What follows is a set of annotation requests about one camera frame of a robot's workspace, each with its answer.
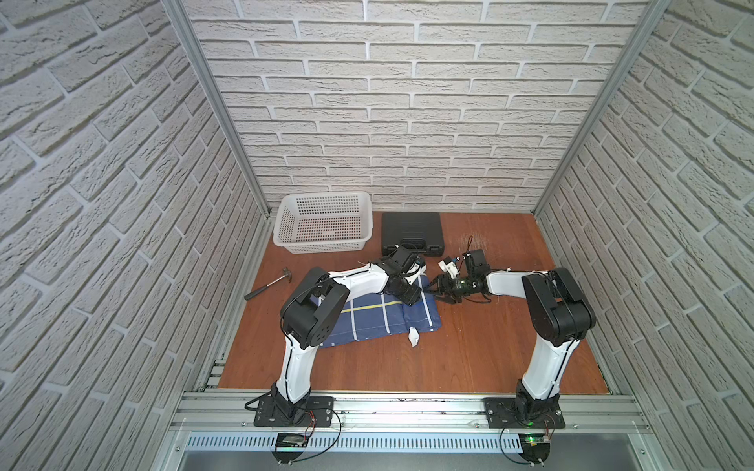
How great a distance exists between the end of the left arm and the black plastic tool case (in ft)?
0.62

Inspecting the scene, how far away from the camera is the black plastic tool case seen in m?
1.05

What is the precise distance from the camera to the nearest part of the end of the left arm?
73cm
